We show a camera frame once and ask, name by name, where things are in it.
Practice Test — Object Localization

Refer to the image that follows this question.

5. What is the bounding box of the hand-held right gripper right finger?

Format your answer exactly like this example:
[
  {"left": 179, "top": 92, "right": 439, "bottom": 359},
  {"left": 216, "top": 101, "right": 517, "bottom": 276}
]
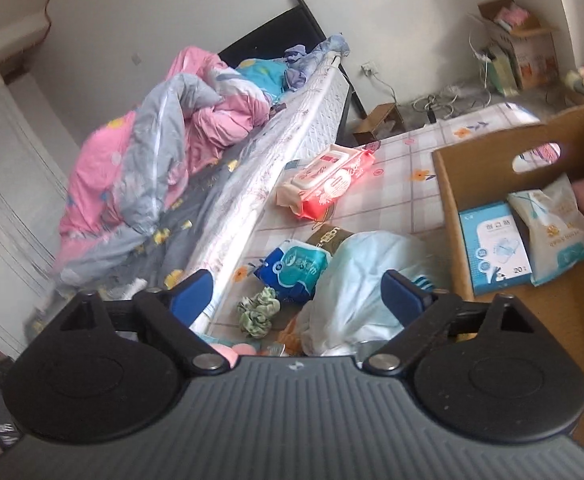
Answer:
[{"left": 362, "top": 269, "right": 540, "bottom": 376}]

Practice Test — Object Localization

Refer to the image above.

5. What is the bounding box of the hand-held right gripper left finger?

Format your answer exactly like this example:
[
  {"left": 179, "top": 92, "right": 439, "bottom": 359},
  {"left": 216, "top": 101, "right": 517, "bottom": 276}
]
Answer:
[{"left": 47, "top": 269, "right": 233, "bottom": 376}]

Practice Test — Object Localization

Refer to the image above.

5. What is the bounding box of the pink plush toy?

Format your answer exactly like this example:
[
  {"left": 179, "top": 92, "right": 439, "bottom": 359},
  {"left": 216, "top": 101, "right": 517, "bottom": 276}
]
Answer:
[{"left": 212, "top": 341, "right": 241, "bottom": 367}]

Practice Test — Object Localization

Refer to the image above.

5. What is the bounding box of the blue tissue packet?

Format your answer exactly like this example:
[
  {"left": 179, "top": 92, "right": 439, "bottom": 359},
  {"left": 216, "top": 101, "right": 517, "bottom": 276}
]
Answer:
[{"left": 253, "top": 239, "right": 333, "bottom": 306}]

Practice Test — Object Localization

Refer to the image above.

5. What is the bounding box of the blue paper box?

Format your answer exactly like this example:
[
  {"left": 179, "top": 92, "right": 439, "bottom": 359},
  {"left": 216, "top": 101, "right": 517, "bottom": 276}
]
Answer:
[{"left": 458, "top": 201, "right": 535, "bottom": 296}]

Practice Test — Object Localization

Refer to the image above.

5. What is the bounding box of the large brown cardboard box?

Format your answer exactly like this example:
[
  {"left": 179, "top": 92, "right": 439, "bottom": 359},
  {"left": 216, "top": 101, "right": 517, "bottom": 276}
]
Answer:
[{"left": 432, "top": 97, "right": 584, "bottom": 441}]

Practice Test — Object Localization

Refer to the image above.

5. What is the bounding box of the white cotton swab packet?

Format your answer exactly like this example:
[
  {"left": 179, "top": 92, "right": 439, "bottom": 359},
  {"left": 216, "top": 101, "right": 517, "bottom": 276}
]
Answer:
[{"left": 508, "top": 174, "right": 584, "bottom": 287}]

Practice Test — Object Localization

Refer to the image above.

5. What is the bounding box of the pale crumpled plastic bag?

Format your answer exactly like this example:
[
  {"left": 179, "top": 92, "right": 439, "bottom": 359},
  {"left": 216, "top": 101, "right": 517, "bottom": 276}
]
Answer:
[{"left": 299, "top": 231, "right": 452, "bottom": 358}]

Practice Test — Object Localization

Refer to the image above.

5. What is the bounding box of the green fabric scrunchie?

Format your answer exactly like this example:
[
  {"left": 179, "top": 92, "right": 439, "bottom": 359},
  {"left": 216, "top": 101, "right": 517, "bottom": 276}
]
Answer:
[{"left": 237, "top": 286, "right": 283, "bottom": 337}]

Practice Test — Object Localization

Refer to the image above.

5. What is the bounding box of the white sock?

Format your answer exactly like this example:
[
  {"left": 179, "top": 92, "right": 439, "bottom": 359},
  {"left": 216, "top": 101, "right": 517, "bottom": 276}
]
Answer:
[{"left": 99, "top": 280, "right": 149, "bottom": 302}]

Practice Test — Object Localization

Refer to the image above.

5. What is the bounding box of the brown packet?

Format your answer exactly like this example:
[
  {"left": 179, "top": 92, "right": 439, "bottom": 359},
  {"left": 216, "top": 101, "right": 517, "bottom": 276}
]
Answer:
[{"left": 306, "top": 225, "right": 357, "bottom": 256}]

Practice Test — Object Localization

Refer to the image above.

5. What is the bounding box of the red wet wipes pack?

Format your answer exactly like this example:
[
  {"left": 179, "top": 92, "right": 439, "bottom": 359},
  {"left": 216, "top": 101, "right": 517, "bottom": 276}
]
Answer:
[{"left": 276, "top": 144, "right": 377, "bottom": 220}]

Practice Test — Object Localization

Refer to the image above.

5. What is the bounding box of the pink and grey quilt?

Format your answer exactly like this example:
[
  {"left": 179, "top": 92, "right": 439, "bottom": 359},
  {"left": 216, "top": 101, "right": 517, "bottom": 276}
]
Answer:
[{"left": 54, "top": 46, "right": 285, "bottom": 281}]

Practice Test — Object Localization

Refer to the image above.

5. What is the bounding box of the bed mattress with grey sheet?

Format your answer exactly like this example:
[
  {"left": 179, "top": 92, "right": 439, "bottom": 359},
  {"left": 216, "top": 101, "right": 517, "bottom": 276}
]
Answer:
[{"left": 27, "top": 35, "right": 353, "bottom": 341}]

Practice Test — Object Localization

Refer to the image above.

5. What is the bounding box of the small open cardboard box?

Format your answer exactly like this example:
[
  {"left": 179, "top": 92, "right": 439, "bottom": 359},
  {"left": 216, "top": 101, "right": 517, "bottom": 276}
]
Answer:
[{"left": 353, "top": 102, "right": 407, "bottom": 147}]

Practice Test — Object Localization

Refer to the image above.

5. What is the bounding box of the white wardrobe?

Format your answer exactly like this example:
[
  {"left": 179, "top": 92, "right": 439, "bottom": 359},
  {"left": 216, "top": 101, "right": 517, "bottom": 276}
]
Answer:
[{"left": 0, "top": 62, "right": 80, "bottom": 356}]

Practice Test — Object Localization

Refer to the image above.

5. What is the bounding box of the teal printed pillow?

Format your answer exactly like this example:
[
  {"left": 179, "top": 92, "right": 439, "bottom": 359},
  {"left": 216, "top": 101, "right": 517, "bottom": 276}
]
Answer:
[{"left": 236, "top": 57, "right": 293, "bottom": 106}]

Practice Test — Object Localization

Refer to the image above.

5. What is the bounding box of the green paper bag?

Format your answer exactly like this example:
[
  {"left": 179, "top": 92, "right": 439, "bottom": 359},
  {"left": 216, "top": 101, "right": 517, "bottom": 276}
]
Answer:
[{"left": 482, "top": 45, "right": 520, "bottom": 98}]

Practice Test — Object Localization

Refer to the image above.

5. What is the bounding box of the lavender blue cloth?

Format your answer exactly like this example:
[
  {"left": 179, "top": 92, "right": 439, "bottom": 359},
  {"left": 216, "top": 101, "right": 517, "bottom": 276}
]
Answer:
[{"left": 283, "top": 35, "right": 350, "bottom": 92}]

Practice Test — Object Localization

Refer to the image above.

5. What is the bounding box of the black bed headboard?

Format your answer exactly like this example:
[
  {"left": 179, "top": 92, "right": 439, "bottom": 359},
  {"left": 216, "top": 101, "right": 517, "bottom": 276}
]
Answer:
[{"left": 217, "top": 0, "right": 367, "bottom": 143}]

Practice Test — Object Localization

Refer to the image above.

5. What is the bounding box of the open cardboard box with packets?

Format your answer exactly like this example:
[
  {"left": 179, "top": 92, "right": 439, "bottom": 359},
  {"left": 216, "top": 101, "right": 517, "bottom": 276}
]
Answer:
[{"left": 476, "top": 0, "right": 561, "bottom": 92}]

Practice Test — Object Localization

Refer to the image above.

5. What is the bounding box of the power strip with white cables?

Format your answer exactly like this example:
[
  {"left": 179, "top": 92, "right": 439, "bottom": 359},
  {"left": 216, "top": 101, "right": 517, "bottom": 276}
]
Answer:
[{"left": 412, "top": 84, "right": 492, "bottom": 122}]

